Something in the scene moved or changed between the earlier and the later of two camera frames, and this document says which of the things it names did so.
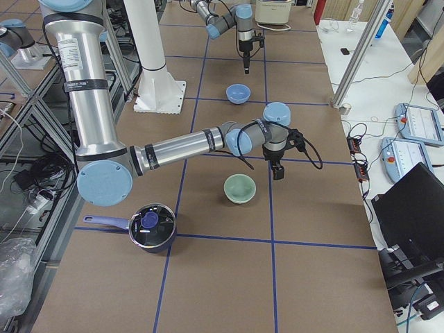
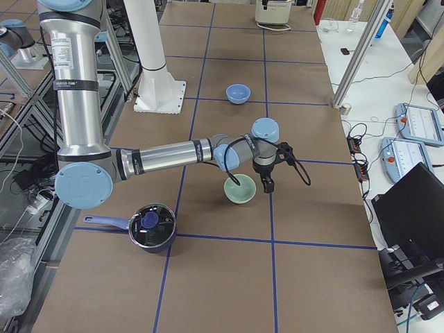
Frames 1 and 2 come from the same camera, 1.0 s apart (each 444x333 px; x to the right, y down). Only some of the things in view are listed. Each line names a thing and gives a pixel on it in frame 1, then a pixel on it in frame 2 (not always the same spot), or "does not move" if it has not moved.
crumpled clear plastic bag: x=17 y=257 does not move
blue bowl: x=238 y=94 does not move
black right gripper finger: x=278 y=172 → x=268 y=184
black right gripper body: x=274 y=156 → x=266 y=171
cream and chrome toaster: x=272 y=12 does not move
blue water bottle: x=386 y=21 does not move
